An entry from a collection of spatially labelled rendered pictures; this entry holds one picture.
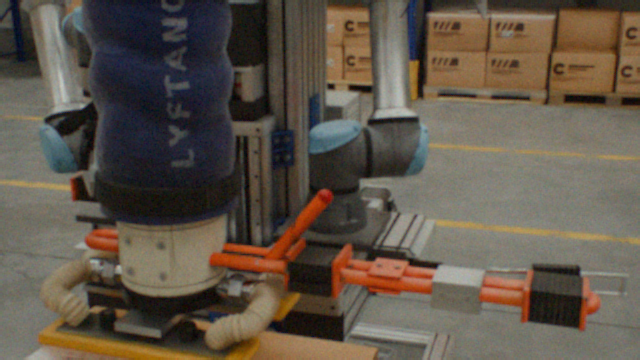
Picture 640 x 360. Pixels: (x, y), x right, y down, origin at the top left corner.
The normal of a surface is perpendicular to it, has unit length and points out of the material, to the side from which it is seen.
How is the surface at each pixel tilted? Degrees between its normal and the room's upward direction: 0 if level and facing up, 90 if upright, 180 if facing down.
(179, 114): 109
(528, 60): 91
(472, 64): 90
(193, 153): 79
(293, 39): 90
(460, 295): 90
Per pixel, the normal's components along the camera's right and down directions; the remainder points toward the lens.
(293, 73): -0.29, 0.31
